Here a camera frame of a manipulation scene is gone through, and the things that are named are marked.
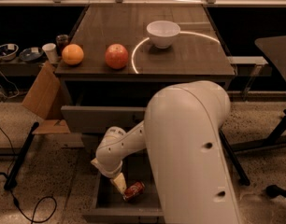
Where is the white ceramic bowl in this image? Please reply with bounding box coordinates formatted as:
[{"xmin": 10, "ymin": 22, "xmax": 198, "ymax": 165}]
[{"xmin": 147, "ymin": 21, "xmax": 180, "ymax": 49}]

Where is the black stand leg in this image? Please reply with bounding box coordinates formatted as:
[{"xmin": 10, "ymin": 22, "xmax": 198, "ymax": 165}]
[
  {"xmin": 219, "ymin": 131, "xmax": 250, "ymax": 186},
  {"xmin": 4, "ymin": 122, "xmax": 39, "ymax": 190}
]

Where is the black stand leg right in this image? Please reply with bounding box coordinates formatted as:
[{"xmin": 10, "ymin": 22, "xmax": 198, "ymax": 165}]
[{"xmin": 219, "ymin": 131, "xmax": 250, "ymax": 186}]

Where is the grey middle drawer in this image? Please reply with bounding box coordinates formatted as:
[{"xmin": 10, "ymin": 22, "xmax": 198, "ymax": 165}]
[{"xmin": 81, "ymin": 133, "xmax": 100, "ymax": 153}]

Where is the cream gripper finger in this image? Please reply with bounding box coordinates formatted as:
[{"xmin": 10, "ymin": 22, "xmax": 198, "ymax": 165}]
[{"xmin": 110, "ymin": 173, "xmax": 127, "ymax": 194}]

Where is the metal bowl on shelf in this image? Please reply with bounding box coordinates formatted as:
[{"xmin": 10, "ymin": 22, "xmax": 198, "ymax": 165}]
[{"xmin": 0, "ymin": 43, "xmax": 19, "ymax": 61}]

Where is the grey bottom drawer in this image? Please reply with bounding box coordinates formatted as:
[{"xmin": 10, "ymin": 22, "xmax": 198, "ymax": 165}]
[{"xmin": 83, "ymin": 151, "xmax": 165, "ymax": 224}]

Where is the grey drawer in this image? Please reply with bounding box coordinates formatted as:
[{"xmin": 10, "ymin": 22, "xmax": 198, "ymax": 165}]
[
  {"xmin": 81, "ymin": 133, "xmax": 100, "ymax": 153},
  {"xmin": 83, "ymin": 151, "xmax": 165, "ymax": 224},
  {"xmin": 61, "ymin": 81, "xmax": 225, "ymax": 134}
]

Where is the black floor cable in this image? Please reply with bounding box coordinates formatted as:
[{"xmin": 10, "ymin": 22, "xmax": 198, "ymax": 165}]
[{"xmin": 0, "ymin": 115, "xmax": 58, "ymax": 224}]

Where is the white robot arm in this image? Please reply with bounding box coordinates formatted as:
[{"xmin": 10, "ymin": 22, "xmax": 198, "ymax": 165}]
[{"xmin": 92, "ymin": 81, "xmax": 241, "ymax": 224}]

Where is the black stand leg left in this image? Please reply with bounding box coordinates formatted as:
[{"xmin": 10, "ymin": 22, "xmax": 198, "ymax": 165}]
[{"xmin": 4, "ymin": 122, "xmax": 39, "ymax": 190}]

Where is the red coke can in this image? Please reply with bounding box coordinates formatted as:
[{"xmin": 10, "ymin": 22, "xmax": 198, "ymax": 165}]
[{"xmin": 122, "ymin": 181, "xmax": 145, "ymax": 202}]

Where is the dark side table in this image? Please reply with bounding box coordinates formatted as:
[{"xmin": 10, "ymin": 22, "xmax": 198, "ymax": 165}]
[{"xmin": 229, "ymin": 35, "xmax": 286, "ymax": 151}]

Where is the grey top drawer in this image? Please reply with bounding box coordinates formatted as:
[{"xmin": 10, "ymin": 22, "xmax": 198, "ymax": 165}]
[{"xmin": 61, "ymin": 81, "xmax": 225, "ymax": 134}]

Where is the red apple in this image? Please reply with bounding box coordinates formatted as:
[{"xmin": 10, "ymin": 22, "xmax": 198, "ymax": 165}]
[{"xmin": 105, "ymin": 44, "xmax": 129, "ymax": 69}]

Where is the brown cardboard box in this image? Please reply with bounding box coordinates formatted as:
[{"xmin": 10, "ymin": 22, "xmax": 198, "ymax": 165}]
[{"xmin": 22, "ymin": 62, "xmax": 70, "ymax": 134}]

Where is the white paper cup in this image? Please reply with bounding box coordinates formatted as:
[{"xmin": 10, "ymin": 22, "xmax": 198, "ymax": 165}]
[{"xmin": 42, "ymin": 43, "xmax": 58, "ymax": 63}]

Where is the grey drawer cabinet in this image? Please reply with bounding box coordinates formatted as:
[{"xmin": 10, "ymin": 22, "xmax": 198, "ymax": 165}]
[{"xmin": 54, "ymin": 3, "xmax": 236, "ymax": 161}]

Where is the blue bowl on shelf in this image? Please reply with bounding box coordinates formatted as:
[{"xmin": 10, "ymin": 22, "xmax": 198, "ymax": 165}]
[{"xmin": 19, "ymin": 47, "xmax": 43, "ymax": 63}]

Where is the orange fruit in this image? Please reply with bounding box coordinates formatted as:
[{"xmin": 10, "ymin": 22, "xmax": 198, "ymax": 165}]
[{"xmin": 62, "ymin": 44, "xmax": 84, "ymax": 65}]

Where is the dark glass jar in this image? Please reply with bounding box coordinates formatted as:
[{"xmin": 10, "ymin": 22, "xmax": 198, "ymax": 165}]
[{"xmin": 56, "ymin": 35, "xmax": 70, "ymax": 55}]

